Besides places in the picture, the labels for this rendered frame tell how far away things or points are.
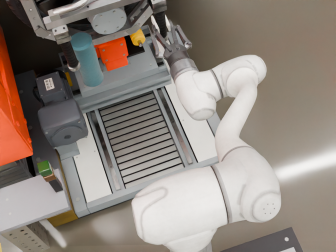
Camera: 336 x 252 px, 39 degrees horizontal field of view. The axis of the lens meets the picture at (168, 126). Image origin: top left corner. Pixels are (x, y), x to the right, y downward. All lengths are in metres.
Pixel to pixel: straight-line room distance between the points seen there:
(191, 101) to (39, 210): 0.75
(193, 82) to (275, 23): 1.41
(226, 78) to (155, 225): 0.65
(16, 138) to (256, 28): 1.58
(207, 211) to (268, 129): 1.50
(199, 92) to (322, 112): 1.17
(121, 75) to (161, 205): 1.44
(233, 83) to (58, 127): 0.88
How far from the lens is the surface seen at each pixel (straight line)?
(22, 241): 2.14
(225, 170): 1.02
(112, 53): 2.09
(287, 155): 2.40
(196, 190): 0.99
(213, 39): 2.76
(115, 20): 1.75
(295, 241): 1.94
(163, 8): 1.67
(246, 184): 1.00
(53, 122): 2.08
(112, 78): 2.36
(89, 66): 1.92
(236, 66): 1.51
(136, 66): 2.39
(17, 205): 1.91
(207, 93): 1.50
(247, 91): 1.40
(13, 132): 1.74
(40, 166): 1.71
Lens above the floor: 2.13
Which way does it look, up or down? 61 degrees down
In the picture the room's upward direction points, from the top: 7 degrees counter-clockwise
